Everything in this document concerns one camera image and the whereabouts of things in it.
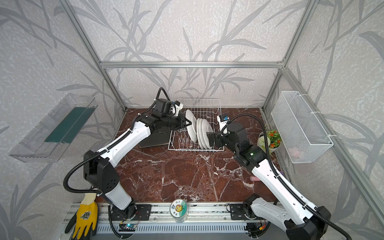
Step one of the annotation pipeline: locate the white round plate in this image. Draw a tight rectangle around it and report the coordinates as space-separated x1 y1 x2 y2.
186 110 198 143
197 119 205 150
200 119 210 149
207 122 213 150

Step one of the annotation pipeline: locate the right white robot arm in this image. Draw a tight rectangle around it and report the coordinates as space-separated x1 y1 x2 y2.
202 122 331 240

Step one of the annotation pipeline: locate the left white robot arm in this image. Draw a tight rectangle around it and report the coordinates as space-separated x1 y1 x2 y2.
84 99 192 211

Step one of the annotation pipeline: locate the purple pink spoon toy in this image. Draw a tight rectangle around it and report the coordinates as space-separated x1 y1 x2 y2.
250 177 261 182

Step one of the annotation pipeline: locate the white ribbed flower pot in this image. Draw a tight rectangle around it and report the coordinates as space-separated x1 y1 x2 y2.
257 130 282 153

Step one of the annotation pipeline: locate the round green labelled can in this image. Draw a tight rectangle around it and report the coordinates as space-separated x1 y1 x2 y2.
170 199 188 223

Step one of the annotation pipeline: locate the pink item in basket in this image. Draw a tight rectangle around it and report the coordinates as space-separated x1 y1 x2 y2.
288 147 303 159

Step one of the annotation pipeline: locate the green mat in shelf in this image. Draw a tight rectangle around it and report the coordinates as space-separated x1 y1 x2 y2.
45 107 96 144

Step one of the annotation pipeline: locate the green circuit board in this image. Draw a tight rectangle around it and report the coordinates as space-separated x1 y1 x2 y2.
119 223 138 232

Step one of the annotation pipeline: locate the yellow black work glove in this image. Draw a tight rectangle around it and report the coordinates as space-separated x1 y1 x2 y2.
65 193 98 240

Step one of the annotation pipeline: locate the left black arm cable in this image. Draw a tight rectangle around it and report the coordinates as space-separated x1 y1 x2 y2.
62 87 172 239

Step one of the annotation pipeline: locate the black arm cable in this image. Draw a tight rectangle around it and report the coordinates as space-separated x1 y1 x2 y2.
223 113 352 240
62 87 172 239

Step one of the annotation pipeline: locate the white wire dish rack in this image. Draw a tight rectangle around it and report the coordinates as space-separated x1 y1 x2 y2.
168 98 224 152

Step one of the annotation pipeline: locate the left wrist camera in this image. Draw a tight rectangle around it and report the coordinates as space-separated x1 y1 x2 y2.
171 101 184 117

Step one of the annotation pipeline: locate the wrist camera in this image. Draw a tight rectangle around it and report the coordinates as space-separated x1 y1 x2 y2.
217 113 230 131
171 101 184 117

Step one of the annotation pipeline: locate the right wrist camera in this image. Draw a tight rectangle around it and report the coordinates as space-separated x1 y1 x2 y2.
217 113 230 131

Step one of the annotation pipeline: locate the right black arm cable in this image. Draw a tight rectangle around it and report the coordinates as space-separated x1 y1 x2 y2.
223 113 352 240

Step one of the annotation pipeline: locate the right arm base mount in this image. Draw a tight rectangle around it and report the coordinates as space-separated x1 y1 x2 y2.
226 204 257 221

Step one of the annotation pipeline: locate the white mesh wall basket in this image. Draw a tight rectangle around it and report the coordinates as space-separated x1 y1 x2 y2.
271 91 334 164

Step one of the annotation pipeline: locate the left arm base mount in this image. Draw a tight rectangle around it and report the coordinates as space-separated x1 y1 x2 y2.
110 204 152 221

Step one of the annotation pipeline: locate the clear plastic wall shelf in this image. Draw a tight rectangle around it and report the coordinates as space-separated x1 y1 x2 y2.
9 94 98 163

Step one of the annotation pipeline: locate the aluminium frame rail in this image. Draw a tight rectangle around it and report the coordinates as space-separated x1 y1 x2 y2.
59 1 384 224

